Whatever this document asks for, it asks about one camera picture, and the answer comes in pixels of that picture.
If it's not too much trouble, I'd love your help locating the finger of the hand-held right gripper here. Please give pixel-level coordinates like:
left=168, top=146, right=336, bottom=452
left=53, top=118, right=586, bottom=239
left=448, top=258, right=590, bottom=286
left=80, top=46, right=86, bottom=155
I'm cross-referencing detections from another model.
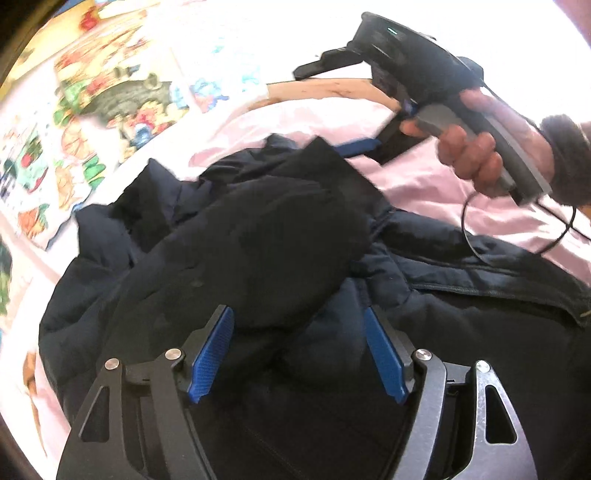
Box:
left=332, top=110, right=420, bottom=165
left=293, top=46, right=370, bottom=79

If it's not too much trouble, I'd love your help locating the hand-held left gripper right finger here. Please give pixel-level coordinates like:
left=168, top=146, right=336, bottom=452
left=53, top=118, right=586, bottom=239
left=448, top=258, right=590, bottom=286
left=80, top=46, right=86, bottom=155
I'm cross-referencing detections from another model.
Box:
left=363, top=305, right=539, bottom=480

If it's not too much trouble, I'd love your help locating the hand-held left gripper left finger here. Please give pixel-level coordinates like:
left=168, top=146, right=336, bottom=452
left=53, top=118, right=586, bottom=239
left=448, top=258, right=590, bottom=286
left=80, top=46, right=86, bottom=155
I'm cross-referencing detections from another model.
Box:
left=58, top=305, right=236, bottom=480

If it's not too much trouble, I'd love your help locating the dark navy padded jacket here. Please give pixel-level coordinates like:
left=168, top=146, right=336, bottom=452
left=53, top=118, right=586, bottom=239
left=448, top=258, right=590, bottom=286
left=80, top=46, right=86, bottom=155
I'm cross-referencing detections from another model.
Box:
left=38, top=133, right=591, bottom=480

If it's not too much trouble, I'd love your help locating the person's right forearm dark sleeve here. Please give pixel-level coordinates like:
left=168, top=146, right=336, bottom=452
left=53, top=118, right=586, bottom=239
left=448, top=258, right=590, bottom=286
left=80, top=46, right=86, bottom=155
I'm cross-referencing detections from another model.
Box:
left=537, top=114, right=591, bottom=207

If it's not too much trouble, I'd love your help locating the person's right hand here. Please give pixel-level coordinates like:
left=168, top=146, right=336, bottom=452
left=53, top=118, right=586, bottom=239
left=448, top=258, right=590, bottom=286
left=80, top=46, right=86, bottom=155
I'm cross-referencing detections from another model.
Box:
left=399, top=88, right=556, bottom=199

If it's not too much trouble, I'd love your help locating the pink bed sheet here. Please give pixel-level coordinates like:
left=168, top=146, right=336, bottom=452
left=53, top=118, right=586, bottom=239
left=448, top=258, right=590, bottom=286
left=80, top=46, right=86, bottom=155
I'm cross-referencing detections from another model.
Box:
left=0, top=88, right=591, bottom=467

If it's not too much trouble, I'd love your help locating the wooden bed frame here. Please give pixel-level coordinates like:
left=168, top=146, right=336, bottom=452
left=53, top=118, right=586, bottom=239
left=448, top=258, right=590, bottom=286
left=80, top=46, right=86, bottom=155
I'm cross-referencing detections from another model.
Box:
left=264, top=78, right=403, bottom=112

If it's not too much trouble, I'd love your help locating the pale blue wall poster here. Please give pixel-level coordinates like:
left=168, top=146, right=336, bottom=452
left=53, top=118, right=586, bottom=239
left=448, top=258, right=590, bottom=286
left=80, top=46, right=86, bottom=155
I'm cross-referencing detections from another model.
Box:
left=173, top=34, right=271, bottom=114

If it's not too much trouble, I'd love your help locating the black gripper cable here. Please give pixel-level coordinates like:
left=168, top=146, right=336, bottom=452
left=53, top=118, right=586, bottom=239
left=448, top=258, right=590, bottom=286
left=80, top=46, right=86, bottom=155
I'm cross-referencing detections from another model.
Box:
left=461, top=188, right=579, bottom=267

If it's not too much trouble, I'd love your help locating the colourful wall poster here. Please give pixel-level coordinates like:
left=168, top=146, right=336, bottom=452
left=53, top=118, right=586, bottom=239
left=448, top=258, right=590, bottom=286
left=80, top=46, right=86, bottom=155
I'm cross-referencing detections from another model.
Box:
left=0, top=122, right=109, bottom=252
left=50, top=30, right=191, bottom=149

